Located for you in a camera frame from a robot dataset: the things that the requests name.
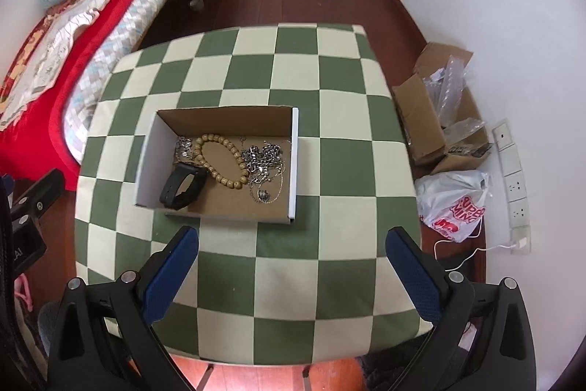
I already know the green checkered tablecloth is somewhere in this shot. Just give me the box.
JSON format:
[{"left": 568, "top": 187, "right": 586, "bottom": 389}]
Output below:
[{"left": 74, "top": 24, "right": 430, "bottom": 365}]

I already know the white charger cable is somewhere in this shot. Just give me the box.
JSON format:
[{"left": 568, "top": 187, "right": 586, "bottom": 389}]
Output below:
[{"left": 432, "top": 225, "right": 519, "bottom": 274}]

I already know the open cardboard jewelry box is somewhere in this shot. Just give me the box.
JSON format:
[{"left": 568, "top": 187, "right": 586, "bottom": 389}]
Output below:
[{"left": 134, "top": 105, "right": 300, "bottom": 225}]

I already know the red floral bed quilt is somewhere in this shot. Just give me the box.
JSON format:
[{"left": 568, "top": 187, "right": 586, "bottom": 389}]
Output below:
[{"left": 1, "top": 0, "right": 166, "bottom": 191}]

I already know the small cup under bed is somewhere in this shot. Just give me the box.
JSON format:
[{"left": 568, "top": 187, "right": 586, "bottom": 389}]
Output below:
[{"left": 189, "top": 0, "right": 205, "bottom": 12}]

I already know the black wristband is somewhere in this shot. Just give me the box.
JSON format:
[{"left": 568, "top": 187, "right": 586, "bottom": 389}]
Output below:
[{"left": 159, "top": 163, "right": 209, "bottom": 210}]

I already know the white wall power strip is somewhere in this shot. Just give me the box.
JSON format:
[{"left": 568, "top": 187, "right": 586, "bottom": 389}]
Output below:
[{"left": 492, "top": 119, "right": 531, "bottom": 255}]

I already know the silver bead chain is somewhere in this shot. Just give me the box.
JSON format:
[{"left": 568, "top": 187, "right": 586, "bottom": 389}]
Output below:
[{"left": 241, "top": 140, "right": 285, "bottom": 186}]

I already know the white red plastic bag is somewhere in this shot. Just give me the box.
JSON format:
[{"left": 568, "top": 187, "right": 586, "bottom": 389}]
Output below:
[{"left": 414, "top": 170, "right": 491, "bottom": 243}]

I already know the wooden bead bracelet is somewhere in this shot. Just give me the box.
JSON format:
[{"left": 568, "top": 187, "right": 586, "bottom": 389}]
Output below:
[{"left": 193, "top": 133, "right": 251, "bottom": 191}]

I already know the thin silver chain bracelet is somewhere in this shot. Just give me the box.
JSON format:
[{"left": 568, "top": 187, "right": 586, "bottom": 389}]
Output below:
[{"left": 173, "top": 136, "right": 198, "bottom": 167}]

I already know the clear plastic packaging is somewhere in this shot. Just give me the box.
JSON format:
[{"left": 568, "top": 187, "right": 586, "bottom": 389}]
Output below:
[{"left": 423, "top": 56, "right": 485, "bottom": 146}]

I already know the silver pendant necklace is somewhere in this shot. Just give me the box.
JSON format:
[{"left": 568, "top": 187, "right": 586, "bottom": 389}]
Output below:
[{"left": 248, "top": 180, "right": 285, "bottom": 204}]

